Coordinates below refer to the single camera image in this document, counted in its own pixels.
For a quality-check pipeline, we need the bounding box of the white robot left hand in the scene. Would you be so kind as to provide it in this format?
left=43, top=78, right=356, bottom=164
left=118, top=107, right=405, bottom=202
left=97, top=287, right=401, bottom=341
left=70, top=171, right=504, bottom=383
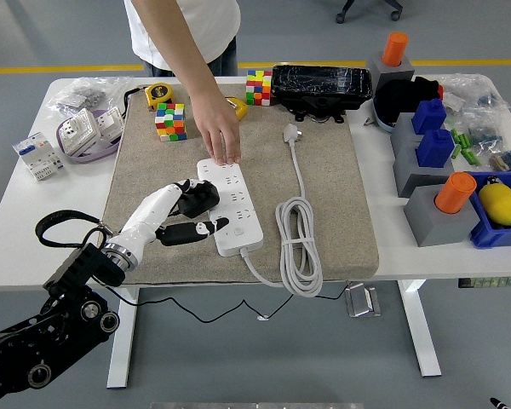
left=110, top=178, right=231, bottom=260

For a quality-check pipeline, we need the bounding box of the person's right hand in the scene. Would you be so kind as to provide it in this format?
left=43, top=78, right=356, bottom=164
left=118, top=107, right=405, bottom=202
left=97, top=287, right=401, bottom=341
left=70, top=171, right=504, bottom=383
left=193, top=95, right=243, bottom=166

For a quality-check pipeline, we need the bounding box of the black plug adapter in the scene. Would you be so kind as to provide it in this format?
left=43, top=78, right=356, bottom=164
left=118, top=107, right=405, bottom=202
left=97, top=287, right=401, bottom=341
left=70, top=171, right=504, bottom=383
left=179, top=181, right=221, bottom=218

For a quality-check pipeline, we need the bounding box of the white power strip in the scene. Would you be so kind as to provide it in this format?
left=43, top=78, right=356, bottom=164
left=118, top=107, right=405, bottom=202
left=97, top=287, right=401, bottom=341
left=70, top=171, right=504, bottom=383
left=196, top=158, right=265, bottom=257

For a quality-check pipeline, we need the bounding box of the multicolour puzzle cube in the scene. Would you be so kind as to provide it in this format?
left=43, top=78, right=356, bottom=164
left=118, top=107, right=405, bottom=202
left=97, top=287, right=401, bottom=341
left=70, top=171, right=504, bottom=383
left=244, top=69, right=273, bottom=107
left=154, top=101, right=189, bottom=143

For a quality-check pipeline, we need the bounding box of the yellow tape measure, 5m print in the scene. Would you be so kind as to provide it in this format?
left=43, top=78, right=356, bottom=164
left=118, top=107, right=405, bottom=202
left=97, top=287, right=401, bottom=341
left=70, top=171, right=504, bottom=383
left=122, top=82, right=175, bottom=112

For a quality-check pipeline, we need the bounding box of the purple band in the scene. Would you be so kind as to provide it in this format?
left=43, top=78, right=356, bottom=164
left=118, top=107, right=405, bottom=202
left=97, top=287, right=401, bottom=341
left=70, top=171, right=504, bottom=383
left=55, top=108, right=124, bottom=165

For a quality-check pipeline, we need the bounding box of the person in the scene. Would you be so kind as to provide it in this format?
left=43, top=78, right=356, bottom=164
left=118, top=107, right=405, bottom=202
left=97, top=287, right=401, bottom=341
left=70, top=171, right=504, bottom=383
left=123, top=0, right=243, bottom=78

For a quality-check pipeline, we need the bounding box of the white table leg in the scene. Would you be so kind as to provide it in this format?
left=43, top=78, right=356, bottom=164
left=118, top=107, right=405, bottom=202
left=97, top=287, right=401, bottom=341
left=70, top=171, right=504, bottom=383
left=398, top=279, right=443, bottom=378
left=106, top=285, right=141, bottom=389

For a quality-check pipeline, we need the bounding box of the black film-wrapped box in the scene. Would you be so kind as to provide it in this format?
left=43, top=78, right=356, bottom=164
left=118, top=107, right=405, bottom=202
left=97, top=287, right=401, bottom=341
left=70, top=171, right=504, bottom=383
left=270, top=64, right=374, bottom=124

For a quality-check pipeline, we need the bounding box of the grey-brown mat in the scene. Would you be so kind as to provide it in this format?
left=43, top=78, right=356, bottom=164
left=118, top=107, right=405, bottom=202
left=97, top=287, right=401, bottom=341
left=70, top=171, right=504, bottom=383
left=100, top=83, right=380, bottom=285

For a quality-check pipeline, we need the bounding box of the white circuit breaker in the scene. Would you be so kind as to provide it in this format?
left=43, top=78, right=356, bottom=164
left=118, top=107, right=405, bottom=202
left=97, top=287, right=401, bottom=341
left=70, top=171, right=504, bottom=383
left=11, top=130, right=66, bottom=182

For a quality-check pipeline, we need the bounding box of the table control panel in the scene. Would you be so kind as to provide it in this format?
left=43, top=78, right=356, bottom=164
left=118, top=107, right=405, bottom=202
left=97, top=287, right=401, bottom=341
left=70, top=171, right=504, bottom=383
left=458, top=276, right=511, bottom=290

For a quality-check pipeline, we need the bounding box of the clear bag of screws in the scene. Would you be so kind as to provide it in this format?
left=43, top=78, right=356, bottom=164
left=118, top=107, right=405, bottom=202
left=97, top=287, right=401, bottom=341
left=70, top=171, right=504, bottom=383
left=46, top=76, right=131, bottom=120

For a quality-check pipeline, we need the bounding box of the black office chair base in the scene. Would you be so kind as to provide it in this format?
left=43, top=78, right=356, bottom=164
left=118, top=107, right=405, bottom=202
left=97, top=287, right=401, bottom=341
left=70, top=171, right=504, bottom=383
left=334, top=0, right=404, bottom=24

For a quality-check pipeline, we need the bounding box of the pale blue dish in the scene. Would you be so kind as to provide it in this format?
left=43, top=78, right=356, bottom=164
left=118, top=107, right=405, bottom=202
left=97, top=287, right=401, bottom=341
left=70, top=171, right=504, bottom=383
left=372, top=96, right=397, bottom=134

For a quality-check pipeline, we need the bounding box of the blue plastic bin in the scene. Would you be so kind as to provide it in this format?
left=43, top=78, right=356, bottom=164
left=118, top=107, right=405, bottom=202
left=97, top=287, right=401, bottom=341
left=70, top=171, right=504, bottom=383
left=462, top=170, right=511, bottom=251

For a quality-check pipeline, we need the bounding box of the metal foot pedal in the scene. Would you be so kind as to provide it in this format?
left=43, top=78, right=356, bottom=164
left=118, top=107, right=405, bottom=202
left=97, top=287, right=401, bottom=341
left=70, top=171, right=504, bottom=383
left=344, top=284, right=382, bottom=319

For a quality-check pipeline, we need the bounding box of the black cloth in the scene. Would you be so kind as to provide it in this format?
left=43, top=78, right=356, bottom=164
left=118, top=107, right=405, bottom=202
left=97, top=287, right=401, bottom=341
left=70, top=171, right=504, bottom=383
left=373, top=75, right=445, bottom=124

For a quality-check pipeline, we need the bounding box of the grey two-slot holder block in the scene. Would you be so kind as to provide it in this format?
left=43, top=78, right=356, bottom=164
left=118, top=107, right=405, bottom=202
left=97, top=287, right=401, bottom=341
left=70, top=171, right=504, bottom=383
left=390, top=112, right=456, bottom=199

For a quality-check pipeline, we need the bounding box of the orange cylinder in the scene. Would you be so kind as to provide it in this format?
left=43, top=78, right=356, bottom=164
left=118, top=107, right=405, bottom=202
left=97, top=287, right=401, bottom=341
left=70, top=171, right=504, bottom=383
left=382, top=32, right=410, bottom=68
left=434, top=171, right=478, bottom=215

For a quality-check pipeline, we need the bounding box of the yellow lemon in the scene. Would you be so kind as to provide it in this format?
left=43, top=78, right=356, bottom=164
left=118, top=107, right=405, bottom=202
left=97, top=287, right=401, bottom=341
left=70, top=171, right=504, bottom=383
left=478, top=181, right=511, bottom=227

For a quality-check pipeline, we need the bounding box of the blue block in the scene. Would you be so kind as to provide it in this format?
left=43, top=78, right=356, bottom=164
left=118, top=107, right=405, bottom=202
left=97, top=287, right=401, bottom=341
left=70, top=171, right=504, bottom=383
left=415, top=128, right=456, bottom=170
left=411, top=98, right=447, bottom=135

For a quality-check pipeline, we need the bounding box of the large clear plastic bag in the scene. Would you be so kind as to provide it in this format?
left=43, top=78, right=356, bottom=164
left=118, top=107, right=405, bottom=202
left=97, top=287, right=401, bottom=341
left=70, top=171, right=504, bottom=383
left=440, top=72, right=511, bottom=124

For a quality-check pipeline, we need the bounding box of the clear bag of blue parts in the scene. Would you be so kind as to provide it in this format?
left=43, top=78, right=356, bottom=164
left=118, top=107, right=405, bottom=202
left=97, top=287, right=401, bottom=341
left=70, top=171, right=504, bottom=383
left=468, top=121, right=506, bottom=150

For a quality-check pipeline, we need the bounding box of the white power cord with plug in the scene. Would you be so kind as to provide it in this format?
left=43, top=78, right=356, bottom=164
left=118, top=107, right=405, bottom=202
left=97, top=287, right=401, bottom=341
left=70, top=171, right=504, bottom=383
left=239, top=122, right=324, bottom=298

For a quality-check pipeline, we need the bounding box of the thin black plug cord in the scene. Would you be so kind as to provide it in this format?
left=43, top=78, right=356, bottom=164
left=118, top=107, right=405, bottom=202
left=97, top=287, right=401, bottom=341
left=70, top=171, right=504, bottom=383
left=110, top=280, right=362, bottom=325

